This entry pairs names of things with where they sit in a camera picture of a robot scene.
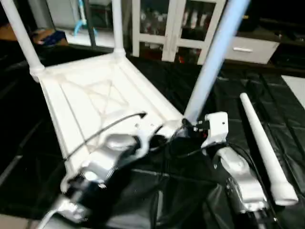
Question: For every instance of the white plastic table leg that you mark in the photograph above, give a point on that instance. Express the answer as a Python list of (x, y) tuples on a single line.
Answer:
[(267, 148), (118, 26), (24, 38), (214, 52)]

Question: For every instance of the white plastic table top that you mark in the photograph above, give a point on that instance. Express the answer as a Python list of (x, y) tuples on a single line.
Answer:
[(95, 90)]

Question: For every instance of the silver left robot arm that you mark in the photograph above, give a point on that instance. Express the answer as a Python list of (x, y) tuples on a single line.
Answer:
[(105, 162)]

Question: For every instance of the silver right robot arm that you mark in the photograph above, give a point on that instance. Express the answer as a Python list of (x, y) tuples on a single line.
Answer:
[(243, 181)]

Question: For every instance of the black work mat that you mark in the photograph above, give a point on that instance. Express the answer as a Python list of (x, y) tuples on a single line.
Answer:
[(190, 191)]

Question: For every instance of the white drawer unit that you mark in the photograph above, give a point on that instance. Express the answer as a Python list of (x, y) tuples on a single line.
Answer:
[(252, 50)]

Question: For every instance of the white glass door cabinet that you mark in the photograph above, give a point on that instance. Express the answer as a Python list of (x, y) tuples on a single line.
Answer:
[(176, 28)]

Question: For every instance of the white flat panel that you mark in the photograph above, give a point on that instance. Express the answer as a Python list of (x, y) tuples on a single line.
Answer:
[(295, 88)]

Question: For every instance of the grey metal pole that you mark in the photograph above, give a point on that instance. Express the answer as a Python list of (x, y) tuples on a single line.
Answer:
[(90, 24)]

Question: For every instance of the light blue plastic item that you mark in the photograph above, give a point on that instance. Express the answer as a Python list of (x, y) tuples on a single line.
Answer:
[(81, 24)]

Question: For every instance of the blue flat box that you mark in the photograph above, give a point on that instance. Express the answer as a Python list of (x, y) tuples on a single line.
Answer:
[(50, 37)]

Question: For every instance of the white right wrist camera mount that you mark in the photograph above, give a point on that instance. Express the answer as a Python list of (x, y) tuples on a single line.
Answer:
[(215, 128)]

